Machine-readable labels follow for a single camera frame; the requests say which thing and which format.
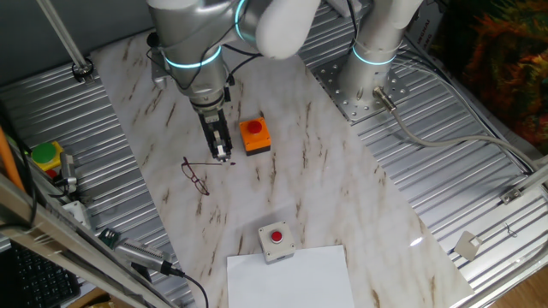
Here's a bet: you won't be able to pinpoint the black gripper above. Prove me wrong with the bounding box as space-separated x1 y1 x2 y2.
191 98 234 163

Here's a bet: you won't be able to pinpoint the dark red frame glasses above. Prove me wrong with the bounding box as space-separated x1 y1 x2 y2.
180 156 237 197

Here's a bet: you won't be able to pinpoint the orange box red button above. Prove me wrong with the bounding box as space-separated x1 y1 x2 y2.
238 116 272 157

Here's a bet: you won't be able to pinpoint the marble pattern table mat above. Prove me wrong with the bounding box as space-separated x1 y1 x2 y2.
89 12 475 308

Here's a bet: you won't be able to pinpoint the silver metal cylinder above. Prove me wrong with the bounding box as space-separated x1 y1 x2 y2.
59 151 79 193

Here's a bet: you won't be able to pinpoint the white paper sheet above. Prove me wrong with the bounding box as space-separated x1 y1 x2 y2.
226 244 356 308

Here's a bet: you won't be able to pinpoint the yellow box green button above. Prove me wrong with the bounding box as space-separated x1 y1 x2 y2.
30 140 65 172

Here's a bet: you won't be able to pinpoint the orange pole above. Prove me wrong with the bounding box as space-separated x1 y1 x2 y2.
0 126 26 192

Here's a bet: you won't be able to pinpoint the black keyboard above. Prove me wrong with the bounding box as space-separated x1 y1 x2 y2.
0 241 82 308

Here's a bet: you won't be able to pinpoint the white printed box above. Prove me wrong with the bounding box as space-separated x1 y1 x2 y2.
404 2 446 48

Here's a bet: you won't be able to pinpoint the small grey plate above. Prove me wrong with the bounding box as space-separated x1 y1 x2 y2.
453 230 484 262

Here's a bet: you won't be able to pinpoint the colourful patterned cloth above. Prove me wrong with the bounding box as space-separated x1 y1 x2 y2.
432 0 548 145

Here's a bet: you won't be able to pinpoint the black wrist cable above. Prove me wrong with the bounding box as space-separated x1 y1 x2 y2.
147 40 263 104

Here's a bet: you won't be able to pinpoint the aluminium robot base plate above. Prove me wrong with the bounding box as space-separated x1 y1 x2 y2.
311 54 410 125

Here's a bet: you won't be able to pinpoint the silver finned camera device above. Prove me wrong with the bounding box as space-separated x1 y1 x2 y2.
114 238 175 275

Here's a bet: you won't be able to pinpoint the black camera cable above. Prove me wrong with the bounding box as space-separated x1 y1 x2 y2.
169 267 210 308

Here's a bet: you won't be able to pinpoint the black cable bundle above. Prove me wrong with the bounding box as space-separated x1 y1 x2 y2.
347 0 360 42

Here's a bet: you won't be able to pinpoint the aluminium frame bar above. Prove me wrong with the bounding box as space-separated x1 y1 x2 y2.
513 156 548 193
0 173 172 308

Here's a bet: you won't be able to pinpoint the aluminium frame post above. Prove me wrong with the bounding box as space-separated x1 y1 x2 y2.
36 0 94 83

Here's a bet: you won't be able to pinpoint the white cable bundle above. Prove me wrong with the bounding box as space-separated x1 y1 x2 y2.
393 46 536 172

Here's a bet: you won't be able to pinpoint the grey cable metal connector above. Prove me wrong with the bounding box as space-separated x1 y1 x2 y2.
371 85 541 172

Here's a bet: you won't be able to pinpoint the metal corner bracket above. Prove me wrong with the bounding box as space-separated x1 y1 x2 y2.
499 187 524 205

